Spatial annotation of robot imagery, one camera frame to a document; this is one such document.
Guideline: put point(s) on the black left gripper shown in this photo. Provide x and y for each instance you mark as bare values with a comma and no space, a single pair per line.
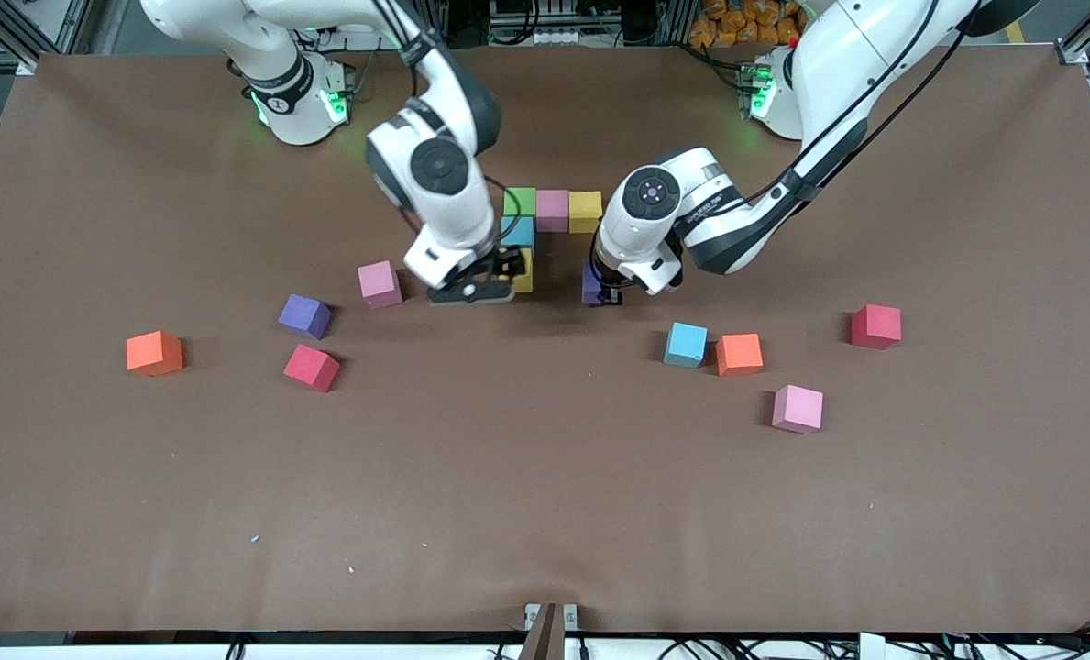
610,295

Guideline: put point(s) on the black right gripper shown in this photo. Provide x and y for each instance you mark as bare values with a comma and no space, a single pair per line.
500,263

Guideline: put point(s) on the purple foam cube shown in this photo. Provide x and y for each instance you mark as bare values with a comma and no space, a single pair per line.
304,316
589,289

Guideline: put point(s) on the yellow foam cube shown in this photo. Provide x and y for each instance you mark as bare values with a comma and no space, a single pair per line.
586,211
528,280

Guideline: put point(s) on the blue foam cube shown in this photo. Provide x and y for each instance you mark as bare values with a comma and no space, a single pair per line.
686,346
519,234

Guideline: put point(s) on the pink foam cube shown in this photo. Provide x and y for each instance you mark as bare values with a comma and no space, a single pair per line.
552,211
379,283
798,408

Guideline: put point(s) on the green foam cube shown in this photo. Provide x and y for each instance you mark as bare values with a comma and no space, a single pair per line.
521,202

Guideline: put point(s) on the red foam cube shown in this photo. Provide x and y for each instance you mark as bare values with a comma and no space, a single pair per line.
312,367
875,326

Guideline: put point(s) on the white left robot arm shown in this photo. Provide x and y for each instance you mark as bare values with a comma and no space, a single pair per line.
838,64

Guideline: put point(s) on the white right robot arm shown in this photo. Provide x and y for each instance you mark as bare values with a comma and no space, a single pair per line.
457,220

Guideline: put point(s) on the orange foam cube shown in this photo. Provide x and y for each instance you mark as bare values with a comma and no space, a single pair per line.
739,354
154,353

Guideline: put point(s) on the brown paper table cover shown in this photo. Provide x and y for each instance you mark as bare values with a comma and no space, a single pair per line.
544,477

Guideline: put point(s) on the white power strip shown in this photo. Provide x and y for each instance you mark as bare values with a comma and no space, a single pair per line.
554,38

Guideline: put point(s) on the bag of orange items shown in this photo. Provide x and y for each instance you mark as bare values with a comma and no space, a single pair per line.
719,27

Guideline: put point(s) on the metal table edge bracket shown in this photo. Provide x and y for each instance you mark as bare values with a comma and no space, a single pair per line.
544,642

